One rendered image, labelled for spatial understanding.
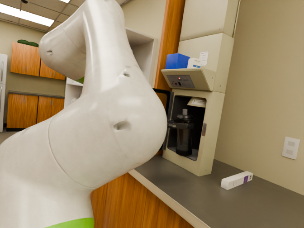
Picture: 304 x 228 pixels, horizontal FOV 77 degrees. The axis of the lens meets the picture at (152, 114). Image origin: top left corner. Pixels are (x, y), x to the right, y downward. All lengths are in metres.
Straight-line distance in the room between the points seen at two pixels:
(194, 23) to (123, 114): 1.10
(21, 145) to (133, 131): 0.17
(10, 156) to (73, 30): 0.38
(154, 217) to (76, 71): 0.74
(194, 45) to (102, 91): 1.01
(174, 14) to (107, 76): 1.16
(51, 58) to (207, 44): 0.81
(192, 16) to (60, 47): 0.89
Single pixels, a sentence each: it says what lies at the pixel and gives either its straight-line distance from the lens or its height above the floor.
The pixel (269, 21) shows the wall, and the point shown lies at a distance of 1.53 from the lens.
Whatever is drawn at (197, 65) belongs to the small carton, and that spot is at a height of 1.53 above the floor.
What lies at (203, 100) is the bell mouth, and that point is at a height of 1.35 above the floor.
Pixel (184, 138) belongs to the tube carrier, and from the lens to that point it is 1.13.
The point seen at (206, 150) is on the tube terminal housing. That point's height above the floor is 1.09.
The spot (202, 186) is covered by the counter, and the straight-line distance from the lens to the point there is 1.03.
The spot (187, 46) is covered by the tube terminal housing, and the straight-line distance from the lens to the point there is 1.25.
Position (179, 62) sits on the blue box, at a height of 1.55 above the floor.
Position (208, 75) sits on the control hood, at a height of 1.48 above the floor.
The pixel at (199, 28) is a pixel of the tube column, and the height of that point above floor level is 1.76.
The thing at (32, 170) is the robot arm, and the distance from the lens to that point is 0.30.
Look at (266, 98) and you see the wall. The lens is 1.39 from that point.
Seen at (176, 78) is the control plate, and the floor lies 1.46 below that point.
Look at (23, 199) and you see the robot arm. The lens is 0.30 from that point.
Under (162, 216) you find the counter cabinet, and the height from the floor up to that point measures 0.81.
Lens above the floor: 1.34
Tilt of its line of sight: 5 degrees down
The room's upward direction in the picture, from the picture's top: 8 degrees clockwise
